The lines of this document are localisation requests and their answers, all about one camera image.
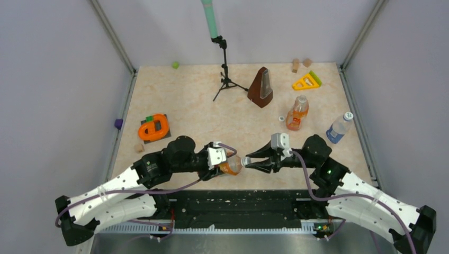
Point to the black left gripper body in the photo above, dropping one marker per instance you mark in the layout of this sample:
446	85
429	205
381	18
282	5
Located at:
200	164

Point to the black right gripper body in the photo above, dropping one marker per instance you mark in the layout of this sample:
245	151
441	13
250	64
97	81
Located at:
292	161

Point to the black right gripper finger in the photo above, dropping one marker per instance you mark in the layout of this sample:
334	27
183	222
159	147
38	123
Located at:
264	152
265	166

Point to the orange tea bottle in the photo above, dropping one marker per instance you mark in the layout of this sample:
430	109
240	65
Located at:
232	167
297	113

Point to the blue label water bottle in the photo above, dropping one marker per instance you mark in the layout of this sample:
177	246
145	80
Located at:
340	127

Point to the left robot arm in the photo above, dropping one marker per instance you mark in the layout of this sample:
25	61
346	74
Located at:
130	195

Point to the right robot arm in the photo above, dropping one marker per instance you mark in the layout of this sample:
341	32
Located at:
346	196

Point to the brown wooden metronome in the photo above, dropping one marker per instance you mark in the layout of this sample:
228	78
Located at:
260	91

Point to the small wooden cube left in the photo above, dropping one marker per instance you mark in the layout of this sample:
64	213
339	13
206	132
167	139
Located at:
139	148

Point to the yellow triangle toy block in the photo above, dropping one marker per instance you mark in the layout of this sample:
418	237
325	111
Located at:
306	82

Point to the black mini tripod stand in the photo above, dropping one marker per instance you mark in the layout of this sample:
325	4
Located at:
226	82

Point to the wooden block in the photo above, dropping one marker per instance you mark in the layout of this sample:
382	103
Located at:
307	62
295	65

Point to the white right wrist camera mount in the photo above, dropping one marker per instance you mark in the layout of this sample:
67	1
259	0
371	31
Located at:
280	143

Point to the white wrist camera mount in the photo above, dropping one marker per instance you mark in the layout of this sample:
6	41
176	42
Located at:
280	143
216	154

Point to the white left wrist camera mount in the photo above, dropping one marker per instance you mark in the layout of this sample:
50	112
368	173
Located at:
216	154

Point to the orange ring toy on plate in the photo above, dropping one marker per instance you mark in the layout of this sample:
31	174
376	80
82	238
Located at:
154	128

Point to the purple wall knob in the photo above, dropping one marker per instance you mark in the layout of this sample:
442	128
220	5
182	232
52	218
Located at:
118	123

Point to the mint green cylinder handle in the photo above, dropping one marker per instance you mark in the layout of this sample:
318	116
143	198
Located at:
210	18

